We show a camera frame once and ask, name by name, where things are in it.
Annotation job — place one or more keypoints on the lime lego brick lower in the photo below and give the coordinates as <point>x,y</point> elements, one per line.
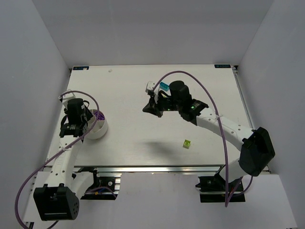
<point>186,144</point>

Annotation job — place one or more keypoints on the aluminium front rail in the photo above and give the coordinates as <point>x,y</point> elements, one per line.
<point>157,169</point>

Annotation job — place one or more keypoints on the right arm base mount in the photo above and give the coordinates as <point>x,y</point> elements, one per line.
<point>212,192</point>

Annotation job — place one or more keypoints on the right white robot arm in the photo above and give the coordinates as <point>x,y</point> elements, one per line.
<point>255,146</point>

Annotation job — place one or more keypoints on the blue long lego brick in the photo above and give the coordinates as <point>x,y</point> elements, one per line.
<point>164,86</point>

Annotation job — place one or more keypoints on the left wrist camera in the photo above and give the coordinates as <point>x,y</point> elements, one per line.
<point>68,95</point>

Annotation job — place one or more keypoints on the blue corner label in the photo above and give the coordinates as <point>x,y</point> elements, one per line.
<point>222,66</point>
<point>80,68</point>

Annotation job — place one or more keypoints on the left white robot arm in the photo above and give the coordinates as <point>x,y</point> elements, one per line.
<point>57,199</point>

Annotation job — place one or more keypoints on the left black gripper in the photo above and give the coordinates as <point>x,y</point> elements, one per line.
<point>88,117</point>

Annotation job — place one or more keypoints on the left blue corner label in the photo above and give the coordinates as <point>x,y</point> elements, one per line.
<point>80,68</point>

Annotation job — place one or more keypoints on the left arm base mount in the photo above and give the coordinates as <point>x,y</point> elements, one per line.
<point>107,188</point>

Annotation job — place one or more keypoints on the purple lego brick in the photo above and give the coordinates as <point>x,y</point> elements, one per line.
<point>99,115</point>

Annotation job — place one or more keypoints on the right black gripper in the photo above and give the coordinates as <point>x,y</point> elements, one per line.
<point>157,105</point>

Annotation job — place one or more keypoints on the right blue corner label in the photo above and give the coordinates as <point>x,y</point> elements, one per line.
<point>222,66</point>

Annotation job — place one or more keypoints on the white divided round container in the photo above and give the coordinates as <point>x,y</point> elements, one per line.
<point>100,128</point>

